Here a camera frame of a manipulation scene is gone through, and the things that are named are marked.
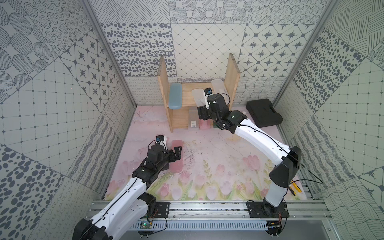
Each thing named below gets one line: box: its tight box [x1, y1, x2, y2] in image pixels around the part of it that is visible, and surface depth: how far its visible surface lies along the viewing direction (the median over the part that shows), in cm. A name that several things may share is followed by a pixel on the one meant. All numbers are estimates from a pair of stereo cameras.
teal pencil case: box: [168, 83, 183, 110], surface depth 90 cm
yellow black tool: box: [288, 180, 303, 196], surface depth 82 cm
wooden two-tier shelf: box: [157, 53, 241, 133], surface depth 89 cm
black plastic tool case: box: [246, 98, 283, 128], surface depth 113 cm
